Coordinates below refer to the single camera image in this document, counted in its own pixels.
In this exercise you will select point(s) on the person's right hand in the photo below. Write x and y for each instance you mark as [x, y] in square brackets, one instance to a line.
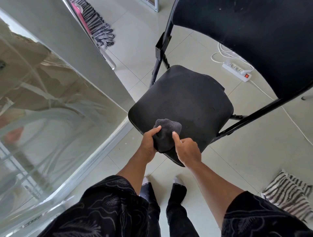
[187, 151]

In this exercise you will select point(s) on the person's left hand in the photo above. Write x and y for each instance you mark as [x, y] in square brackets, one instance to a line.
[146, 146]

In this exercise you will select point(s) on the person's right thumb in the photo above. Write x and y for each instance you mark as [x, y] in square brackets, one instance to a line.
[186, 140]

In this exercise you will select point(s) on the person's left thumb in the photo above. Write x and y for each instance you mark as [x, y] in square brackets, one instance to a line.
[154, 130]

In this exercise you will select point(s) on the dark grey cloth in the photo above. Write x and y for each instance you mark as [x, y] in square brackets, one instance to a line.
[166, 133]

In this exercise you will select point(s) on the person's left forearm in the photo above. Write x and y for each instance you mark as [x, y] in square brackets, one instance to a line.
[135, 168]

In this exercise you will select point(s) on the person's right forearm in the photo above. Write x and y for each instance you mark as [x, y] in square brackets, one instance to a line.
[212, 188]

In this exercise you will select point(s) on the person's right white sock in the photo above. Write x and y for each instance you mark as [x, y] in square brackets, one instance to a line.
[178, 181]

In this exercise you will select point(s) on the person's white sock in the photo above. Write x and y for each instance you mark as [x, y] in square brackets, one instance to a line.
[178, 181]
[146, 181]

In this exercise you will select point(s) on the black folding chair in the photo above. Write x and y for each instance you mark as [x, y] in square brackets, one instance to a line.
[193, 97]

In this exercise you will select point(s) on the person's left white sock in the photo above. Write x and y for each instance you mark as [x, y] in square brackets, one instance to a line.
[146, 181]

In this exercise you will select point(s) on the person's black trousers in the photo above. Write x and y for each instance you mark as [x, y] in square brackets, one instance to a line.
[168, 212]

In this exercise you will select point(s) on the white power strip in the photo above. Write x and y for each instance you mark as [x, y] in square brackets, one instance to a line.
[236, 70]

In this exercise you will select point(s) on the person's black patterned shirt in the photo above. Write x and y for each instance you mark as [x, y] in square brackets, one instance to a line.
[107, 210]

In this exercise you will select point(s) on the glass sliding door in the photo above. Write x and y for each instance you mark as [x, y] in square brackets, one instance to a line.
[49, 117]

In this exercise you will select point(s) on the zebra striped cloth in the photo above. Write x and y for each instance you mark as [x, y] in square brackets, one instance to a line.
[288, 193]

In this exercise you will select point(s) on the striped fringed rug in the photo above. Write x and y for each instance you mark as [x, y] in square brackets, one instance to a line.
[97, 24]

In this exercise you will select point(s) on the pink object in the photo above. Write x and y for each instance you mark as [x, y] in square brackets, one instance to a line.
[80, 14]

